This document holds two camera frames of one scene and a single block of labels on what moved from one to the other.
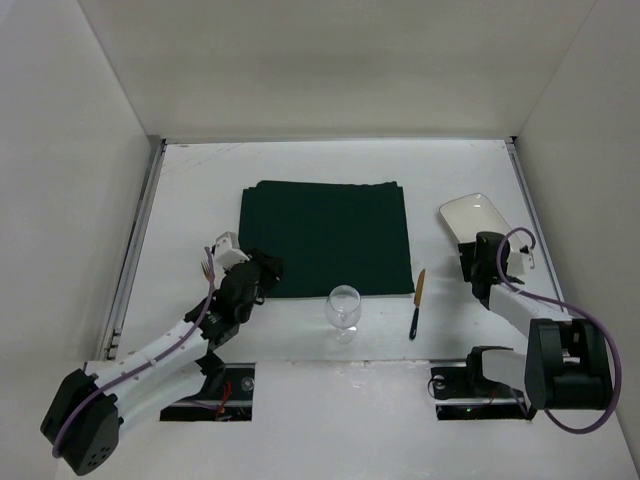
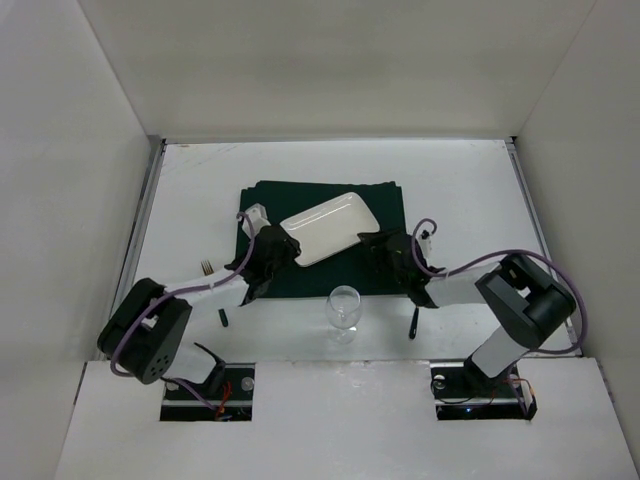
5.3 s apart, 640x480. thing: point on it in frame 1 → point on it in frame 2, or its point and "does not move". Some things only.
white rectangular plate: [471, 214] → [330, 227]
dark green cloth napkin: [335, 238] does not move
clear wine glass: [343, 308] does not move
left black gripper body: [263, 270] → [279, 245]
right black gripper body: [470, 256] → [382, 248]
